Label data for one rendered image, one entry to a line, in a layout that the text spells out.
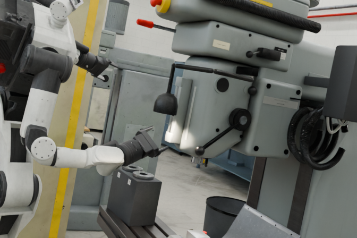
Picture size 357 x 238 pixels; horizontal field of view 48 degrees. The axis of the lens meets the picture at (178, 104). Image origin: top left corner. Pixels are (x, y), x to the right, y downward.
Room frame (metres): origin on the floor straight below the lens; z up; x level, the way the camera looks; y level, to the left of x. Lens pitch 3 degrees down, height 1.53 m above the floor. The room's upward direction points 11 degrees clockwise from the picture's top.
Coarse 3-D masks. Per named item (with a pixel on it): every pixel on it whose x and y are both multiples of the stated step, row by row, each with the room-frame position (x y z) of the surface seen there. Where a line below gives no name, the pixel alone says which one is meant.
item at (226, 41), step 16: (176, 32) 1.36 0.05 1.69; (192, 32) 1.27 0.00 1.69; (208, 32) 1.19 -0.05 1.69; (224, 32) 1.20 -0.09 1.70; (240, 32) 1.23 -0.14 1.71; (176, 48) 1.34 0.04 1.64; (192, 48) 1.25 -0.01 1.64; (208, 48) 1.19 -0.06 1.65; (224, 48) 1.21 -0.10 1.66; (240, 48) 1.24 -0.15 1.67; (256, 48) 1.26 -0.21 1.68; (272, 48) 1.29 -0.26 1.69; (288, 48) 1.32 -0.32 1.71; (256, 64) 1.28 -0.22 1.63; (272, 64) 1.30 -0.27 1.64; (288, 64) 1.33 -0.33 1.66
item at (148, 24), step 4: (140, 20) 1.30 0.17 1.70; (144, 20) 1.31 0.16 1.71; (140, 24) 1.31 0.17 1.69; (144, 24) 1.31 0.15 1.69; (148, 24) 1.31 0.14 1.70; (152, 24) 1.32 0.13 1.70; (156, 24) 1.34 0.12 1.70; (160, 28) 1.34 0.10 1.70; (164, 28) 1.35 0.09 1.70; (168, 28) 1.36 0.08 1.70
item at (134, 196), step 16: (128, 176) 1.65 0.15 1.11; (144, 176) 1.63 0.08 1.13; (112, 192) 1.74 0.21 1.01; (128, 192) 1.63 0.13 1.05; (144, 192) 1.61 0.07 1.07; (112, 208) 1.72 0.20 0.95; (128, 208) 1.61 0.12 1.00; (144, 208) 1.62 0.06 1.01; (128, 224) 1.59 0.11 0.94; (144, 224) 1.62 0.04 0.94
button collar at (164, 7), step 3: (162, 0) 1.22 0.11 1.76; (165, 0) 1.21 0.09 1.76; (168, 0) 1.21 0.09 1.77; (162, 3) 1.22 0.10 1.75; (165, 3) 1.21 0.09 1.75; (168, 3) 1.21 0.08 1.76; (156, 6) 1.25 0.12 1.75; (159, 6) 1.23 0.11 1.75; (162, 6) 1.21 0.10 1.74; (165, 6) 1.21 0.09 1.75; (168, 6) 1.21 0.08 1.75; (159, 9) 1.23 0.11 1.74; (162, 9) 1.22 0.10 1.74; (165, 9) 1.22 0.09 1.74; (162, 12) 1.23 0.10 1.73; (165, 12) 1.23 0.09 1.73
